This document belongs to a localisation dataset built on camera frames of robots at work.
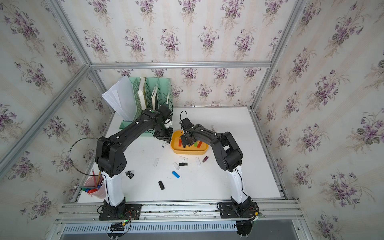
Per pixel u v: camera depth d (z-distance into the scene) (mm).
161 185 819
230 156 550
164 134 769
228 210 734
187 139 867
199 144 983
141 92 930
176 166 885
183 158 925
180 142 990
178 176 846
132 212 727
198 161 907
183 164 899
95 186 754
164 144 973
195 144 978
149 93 1071
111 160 528
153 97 983
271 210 745
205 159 922
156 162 905
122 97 962
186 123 804
